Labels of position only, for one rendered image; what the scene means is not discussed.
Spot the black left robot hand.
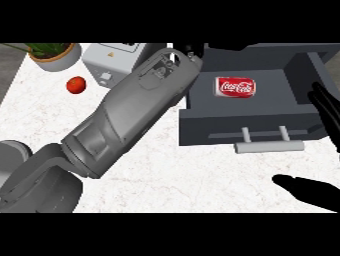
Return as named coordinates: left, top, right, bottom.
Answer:
left=172, top=42, right=259, bottom=58

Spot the potted green plant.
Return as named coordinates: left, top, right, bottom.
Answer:
left=0, top=42, right=84, bottom=73

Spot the pale grey box appliance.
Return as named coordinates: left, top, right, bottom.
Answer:
left=80, top=42, right=169, bottom=90

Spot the red soda can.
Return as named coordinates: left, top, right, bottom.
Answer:
left=214, top=76, right=257, bottom=99

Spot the pale grey drawer handle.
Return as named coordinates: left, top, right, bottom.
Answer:
left=234, top=125, right=306, bottom=155

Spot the dark grey drawer front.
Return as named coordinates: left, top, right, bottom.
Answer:
left=177, top=108, right=330, bottom=147

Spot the dark grey open drawer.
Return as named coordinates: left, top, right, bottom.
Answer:
left=185, top=51, right=340, bottom=116

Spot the red tomato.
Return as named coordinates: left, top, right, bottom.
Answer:
left=65, top=75, right=87, bottom=95

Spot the dark grey cabinet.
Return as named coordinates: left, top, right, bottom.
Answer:
left=201, top=42, right=340, bottom=73

